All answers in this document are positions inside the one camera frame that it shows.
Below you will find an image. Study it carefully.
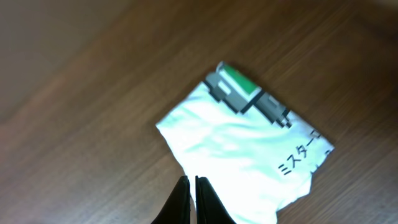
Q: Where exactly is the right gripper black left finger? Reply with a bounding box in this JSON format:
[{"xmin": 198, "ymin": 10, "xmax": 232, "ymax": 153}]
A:
[{"xmin": 151, "ymin": 176, "xmax": 190, "ymax": 224}]

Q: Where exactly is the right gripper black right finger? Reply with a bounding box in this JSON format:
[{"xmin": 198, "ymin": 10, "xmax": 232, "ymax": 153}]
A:
[{"xmin": 195, "ymin": 176, "xmax": 236, "ymax": 224}]

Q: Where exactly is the white printed t-shirt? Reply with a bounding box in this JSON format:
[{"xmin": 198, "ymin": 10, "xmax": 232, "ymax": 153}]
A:
[{"xmin": 156, "ymin": 62, "xmax": 333, "ymax": 223}]

